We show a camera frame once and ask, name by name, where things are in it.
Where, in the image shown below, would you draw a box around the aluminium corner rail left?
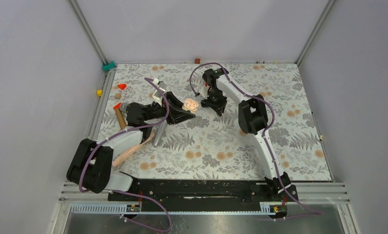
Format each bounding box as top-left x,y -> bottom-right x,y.
66,0 -> 117,181

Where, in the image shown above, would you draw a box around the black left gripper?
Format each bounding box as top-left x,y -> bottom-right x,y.
144,92 -> 196,125

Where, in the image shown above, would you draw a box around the red wedge block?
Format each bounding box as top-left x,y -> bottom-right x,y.
117,83 -> 127,90

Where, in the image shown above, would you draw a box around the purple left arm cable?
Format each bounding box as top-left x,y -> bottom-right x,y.
78,77 -> 174,233

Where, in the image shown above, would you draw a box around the aluminium corner rail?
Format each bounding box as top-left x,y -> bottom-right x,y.
295,0 -> 337,67
66,0 -> 117,181

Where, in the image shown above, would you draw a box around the teal block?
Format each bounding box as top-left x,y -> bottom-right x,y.
102,61 -> 116,72

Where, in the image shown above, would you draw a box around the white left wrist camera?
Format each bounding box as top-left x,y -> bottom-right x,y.
152,81 -> 167,103

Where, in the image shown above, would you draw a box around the floral table mat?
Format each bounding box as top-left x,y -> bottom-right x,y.
97,64 -> 332,181

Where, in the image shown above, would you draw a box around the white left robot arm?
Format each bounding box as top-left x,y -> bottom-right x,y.
66,92 -> 195,200

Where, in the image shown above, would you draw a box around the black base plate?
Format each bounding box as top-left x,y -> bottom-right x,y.
108,178 -> 298,209

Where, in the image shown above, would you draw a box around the beige earbud charging case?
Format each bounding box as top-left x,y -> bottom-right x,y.
183,98 -> 199,112

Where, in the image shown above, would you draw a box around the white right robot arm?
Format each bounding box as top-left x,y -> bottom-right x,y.
201,68 -> 291,201

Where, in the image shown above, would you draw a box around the red block near microphones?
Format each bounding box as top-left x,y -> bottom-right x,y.
113,103 -> 121,110

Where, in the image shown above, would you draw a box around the white slotted cable duct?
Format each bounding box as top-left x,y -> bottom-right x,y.
70,202 -> 275,215

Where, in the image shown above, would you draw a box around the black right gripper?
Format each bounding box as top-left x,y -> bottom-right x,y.
204,88 -> 228,117

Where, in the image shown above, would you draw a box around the gold brown microphone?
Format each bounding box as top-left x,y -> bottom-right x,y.
114,108 -> 127,130

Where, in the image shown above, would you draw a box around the small coloured beads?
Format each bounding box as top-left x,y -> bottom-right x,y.
255,60 -> 279,64

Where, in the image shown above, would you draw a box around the aluminium corner rail right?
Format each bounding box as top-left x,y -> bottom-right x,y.
295,0 -> 337,67

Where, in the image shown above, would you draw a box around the pink microphone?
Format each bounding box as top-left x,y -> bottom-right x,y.
112,132 -> 155,167

